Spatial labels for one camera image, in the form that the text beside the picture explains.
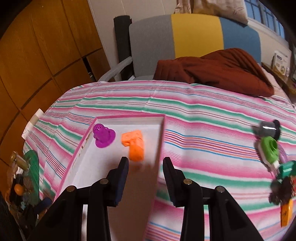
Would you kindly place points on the striped pink green bedsheet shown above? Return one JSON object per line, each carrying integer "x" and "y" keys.
{"x": 208, "y": 134}

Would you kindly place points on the orange block toy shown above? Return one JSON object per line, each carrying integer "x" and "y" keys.
{"x": 135, "y": 141}

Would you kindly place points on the green plug-in device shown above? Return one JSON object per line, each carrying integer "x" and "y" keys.
{"x": 269, "y": 152}

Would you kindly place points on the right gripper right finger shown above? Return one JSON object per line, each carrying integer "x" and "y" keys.
{"x": 188, "y": 194}

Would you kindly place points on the black grey cylinder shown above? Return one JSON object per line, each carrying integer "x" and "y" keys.
{"x": 270, "y": 128}

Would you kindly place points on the teal flanged plastic holder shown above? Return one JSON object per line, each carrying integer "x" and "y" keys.
{"x": 287, "y": 169}

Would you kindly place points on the grey yellow blue headboard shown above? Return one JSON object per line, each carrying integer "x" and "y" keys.
{"x": 181, "y": 35}

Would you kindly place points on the rust brown blanket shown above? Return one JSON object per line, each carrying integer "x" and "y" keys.
{"x": 232, "y": 69}

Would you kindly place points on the black rolled mat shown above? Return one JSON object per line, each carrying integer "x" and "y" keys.
{"x": 122, "y": 37}

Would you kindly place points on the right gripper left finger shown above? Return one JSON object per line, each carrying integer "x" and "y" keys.
{"x": 107, "y": 192}

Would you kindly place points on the window with blue panes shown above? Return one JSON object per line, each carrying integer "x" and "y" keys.
{"x": 259, "y": 12}

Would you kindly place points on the dark brown mushroom ornament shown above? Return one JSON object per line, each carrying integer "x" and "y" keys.
{"x": 282, "y": 191}

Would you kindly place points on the white product box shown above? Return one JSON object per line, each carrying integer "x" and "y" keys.
{"x": 280, "y": 63}

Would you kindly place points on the yellow-orange comb-like toy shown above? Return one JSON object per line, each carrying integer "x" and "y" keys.
{"x": 286, "y": 213}

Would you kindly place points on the purple oval case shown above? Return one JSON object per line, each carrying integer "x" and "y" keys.
{"x": 282, "y": 155}

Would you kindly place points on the beige floral curtain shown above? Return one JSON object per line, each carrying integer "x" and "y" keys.
{"x": 230, "y": 9}

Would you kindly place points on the wooden wardrobe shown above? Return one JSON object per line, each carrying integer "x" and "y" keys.
{"x": 49, "y": 48}

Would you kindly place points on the purple perforated plastic toy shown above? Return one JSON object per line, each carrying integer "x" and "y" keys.
{"x": 103, "y": 135}

